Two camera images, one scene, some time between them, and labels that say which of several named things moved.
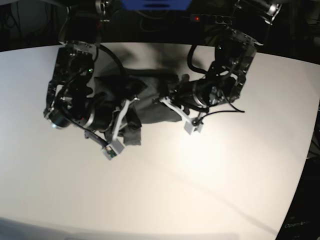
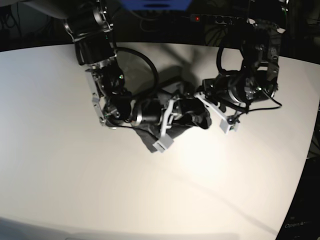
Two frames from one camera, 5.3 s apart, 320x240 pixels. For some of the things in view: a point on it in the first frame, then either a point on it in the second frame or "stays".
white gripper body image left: (113, 149) to (165, 141)
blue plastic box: (155, 5) stays
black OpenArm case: (302, 221) stays
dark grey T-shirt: (141, 107) to (181, 113)
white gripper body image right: (191, 124) to (225, 125)
